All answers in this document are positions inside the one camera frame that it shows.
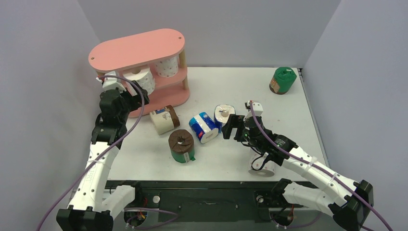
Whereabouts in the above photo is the purple cable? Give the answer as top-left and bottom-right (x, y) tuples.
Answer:
(249, 101), (394, 231)
(36, 75), (179, 231)

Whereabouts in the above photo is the brown green roll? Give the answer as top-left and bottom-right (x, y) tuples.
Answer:
(168, 129), (195, 164)

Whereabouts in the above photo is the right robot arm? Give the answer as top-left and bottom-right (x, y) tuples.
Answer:
(222, 114), (373, 231)

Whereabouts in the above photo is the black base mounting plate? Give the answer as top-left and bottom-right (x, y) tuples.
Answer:
(103, 180), (301, 222)

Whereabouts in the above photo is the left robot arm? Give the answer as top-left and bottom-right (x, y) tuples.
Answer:
(56, 76), (149, 231)

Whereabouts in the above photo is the white dotted roll shelf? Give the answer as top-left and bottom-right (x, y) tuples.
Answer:
(154, 56), (179, 78)

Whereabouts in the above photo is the white dotted roll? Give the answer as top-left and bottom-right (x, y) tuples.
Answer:
(248, 153), (275, 178)
(123, 65), (155, 95)

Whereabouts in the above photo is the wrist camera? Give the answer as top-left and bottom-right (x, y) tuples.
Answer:
(243, 101), (264, 121)
(96, 77), (126, 93)

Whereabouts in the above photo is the pink three-tier shelf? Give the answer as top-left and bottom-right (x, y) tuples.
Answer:
(88, 28), (190, 115)

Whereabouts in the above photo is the beige brown wrapped roll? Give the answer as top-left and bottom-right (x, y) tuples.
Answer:
(149, 105), (180, 135)

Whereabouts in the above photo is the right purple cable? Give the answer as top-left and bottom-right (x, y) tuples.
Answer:
(249, 101), (394, 231)

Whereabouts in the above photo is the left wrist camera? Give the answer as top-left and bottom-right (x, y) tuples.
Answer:
(96, 77), (126, 93)

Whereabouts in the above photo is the blue white roll lying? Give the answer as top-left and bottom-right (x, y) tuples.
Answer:
(189, 112), (219, 144)

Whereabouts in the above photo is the blue white roll upright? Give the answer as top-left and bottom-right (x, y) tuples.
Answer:
(214, 104), (236, 133)

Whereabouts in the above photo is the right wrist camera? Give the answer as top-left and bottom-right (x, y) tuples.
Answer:
(243, 101), (264, 121)

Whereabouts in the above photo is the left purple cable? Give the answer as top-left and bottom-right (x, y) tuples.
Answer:
(36, 75), (179, 231)

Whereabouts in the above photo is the green wrapped roll far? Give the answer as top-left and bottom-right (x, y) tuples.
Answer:
(269, 67), (297, 95)

